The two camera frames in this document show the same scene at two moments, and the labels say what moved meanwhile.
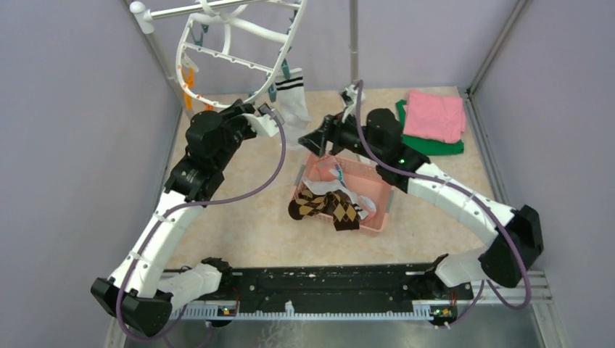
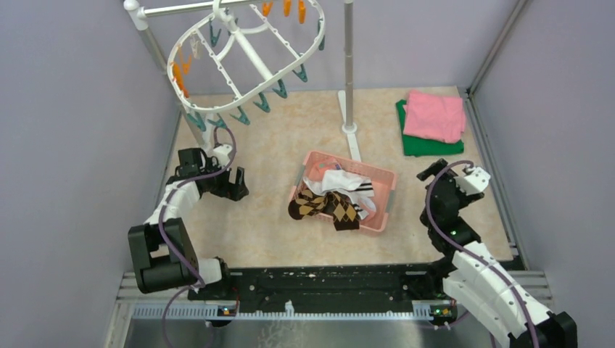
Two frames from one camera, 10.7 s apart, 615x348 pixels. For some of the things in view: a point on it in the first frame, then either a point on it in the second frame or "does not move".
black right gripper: (330, 131) → (448, 174)
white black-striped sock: (292, 104) → (338, 180)
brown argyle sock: (307, 204) does not move
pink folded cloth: (434, 117) does not move
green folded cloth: (426, 146) does not move
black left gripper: (235, 111) → (234, 191)
